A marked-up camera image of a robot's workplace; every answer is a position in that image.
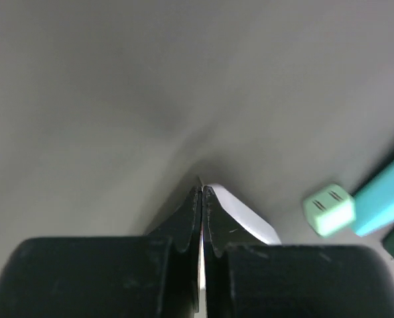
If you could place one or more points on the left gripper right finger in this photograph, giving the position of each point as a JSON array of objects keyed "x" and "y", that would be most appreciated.
[{"x": 250, "y": 276}]

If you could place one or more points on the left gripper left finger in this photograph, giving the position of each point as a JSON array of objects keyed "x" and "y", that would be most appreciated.
[{"x": 153, "y": 275}]

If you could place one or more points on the white triangular power strip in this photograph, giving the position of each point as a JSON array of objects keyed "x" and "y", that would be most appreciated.
[{"x": 244, "y": 215}]

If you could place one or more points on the mint green small plug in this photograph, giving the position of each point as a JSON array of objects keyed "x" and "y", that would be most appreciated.
[{"x": 329, "y": 210}]

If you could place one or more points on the teal triangular power strip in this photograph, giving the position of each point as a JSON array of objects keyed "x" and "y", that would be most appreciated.
[{"x": 374, "y": 199}]

